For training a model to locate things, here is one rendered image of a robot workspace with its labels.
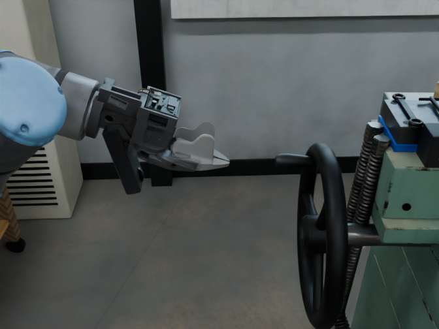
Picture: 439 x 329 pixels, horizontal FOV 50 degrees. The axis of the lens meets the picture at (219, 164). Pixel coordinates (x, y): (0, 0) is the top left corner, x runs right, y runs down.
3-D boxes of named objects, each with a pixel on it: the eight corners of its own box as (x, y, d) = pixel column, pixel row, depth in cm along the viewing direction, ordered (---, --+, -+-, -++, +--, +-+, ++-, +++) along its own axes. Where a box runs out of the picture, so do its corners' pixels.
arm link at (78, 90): (46, 144, 66) (66, 111, 74) (81, 155, 67) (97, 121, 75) (56, 88, 61) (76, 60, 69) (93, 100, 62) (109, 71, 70)
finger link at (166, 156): (197, 169, 68) (138, 151, 66) (194, 177, 68) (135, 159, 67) (199, 151, 72) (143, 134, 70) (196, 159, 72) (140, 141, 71)
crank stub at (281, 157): (275, 168, 75) (274, 169, 77) (312, 168, 74) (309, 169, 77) (275, 152, 75) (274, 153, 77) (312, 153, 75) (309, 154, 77)
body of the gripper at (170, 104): (181, 122, 64) (94, 93, 62) (164, 171, 69) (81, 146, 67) (186, 97, 71) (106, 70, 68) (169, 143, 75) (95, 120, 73)
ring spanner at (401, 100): (390, 95, 73) (390, 92, 73) (403, 95, 73) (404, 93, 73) (410, 127, 65) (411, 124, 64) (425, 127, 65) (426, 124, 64)
